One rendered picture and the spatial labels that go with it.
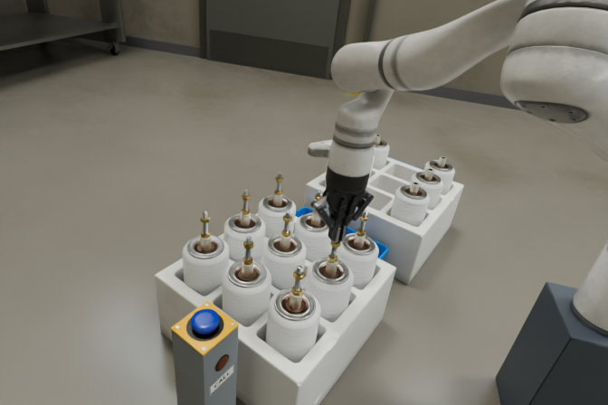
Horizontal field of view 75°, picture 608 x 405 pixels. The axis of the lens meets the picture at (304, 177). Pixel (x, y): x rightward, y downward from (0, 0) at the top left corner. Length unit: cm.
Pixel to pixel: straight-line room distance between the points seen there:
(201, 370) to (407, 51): 51
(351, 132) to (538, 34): 34
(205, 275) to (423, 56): 60
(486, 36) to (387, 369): 77
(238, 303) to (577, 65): 65
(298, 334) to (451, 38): 53
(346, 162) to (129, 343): 66
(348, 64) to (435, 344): 76
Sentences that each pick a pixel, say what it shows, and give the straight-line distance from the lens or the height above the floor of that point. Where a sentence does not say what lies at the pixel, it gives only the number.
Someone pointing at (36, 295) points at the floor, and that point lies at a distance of 123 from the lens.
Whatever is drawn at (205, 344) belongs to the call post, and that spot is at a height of 31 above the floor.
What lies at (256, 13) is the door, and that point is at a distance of 321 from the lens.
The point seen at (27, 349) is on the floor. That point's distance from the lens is 112.
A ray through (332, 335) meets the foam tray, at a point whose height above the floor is 18.
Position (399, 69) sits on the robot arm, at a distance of 52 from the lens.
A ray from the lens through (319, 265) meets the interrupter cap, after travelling 84.
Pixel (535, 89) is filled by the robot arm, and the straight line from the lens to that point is 36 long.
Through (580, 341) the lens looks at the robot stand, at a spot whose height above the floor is 30.
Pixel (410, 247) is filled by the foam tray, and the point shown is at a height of 13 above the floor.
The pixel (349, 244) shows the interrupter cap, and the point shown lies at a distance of 91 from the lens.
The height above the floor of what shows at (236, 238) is 24.
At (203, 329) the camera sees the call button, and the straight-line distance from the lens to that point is 62.
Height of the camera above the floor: 80
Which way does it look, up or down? 29 degrees down
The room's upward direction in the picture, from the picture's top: 7 degrees clockwise
